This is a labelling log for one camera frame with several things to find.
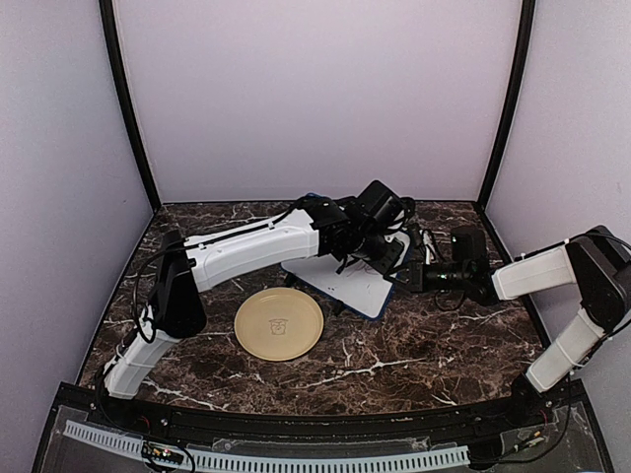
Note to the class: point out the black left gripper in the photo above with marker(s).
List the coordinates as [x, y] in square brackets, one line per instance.
[385, 264]

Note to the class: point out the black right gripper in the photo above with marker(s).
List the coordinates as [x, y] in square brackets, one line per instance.
[416, 277]

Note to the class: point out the blue framed whiteboard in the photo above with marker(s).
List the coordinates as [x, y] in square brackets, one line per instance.
[360, 290]

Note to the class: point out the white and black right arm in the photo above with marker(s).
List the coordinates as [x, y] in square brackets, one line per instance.
[589, 272]

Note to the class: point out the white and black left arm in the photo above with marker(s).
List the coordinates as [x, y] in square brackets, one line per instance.
[189, 266]

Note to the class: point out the black whiteboard stand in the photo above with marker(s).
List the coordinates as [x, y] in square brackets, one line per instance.
[293, 282]

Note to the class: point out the beige plate with bear drawing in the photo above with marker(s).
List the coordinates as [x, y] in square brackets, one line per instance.
[279, 324]

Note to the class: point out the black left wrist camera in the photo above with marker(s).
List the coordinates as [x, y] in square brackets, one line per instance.
[381, 203]

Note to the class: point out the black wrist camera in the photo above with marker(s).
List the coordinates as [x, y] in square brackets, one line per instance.
[468, 243]
[381, 203]

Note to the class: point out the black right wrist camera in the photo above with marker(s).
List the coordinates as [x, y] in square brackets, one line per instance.
[468, 243]

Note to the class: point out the black front rail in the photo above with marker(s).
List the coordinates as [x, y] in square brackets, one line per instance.
[475, 422]

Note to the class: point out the white slotted cable duct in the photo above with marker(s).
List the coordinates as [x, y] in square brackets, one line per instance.
[231, 455]

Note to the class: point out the black right frame post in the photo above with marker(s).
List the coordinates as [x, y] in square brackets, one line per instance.
[510, 102]

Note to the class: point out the black frame post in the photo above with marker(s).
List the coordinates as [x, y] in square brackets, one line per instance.
[118, 73]
[510, 102]

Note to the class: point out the black left frame post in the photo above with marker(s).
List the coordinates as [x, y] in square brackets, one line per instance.
[118, 73]

